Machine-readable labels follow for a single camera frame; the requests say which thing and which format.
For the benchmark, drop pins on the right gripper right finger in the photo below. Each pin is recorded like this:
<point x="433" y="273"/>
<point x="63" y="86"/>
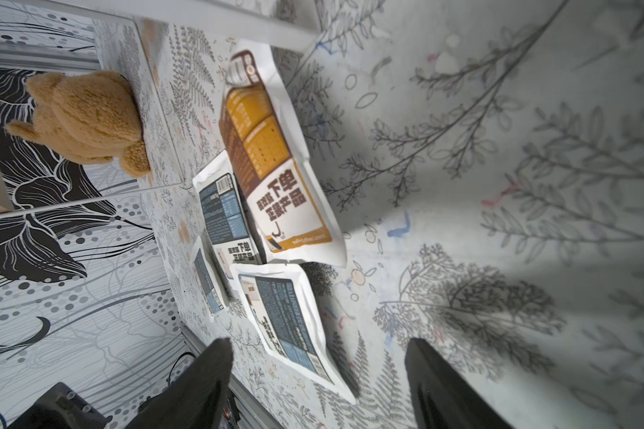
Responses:
<point x="441" y="398"/>

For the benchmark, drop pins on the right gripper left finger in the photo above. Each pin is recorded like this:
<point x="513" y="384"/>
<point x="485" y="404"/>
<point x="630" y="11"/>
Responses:
<point x="198" y="396"/>

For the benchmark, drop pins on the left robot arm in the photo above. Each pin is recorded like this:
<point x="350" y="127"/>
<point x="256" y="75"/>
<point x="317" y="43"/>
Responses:
<point x="60" y="407"/>

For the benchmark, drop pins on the blue coffee bag left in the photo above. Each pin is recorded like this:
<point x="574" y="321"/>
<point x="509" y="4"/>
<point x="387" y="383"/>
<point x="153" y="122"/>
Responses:
<point x="209" y="279"/>

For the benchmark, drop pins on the blue coffee bag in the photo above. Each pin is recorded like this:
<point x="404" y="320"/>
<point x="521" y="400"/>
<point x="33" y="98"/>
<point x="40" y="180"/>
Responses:
<point x="209" y="279"/>
<point x="279" y="302"/>
<point x="226" y="223"/>

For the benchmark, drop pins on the blue coffee bag middle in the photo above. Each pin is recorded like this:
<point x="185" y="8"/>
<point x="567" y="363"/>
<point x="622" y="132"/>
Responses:
<point x="279" y="302"/>

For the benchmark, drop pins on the blue coffee bag top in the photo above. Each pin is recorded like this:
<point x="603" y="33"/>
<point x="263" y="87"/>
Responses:
<point x="226" y="223"/>

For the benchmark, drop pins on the wooden two-tier shelf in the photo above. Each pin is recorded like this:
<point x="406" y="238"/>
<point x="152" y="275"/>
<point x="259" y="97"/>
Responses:
<point x="213" y="16"/>

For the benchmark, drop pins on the brown teddy bear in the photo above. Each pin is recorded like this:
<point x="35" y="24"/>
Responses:
<point x="87" y="119"/>

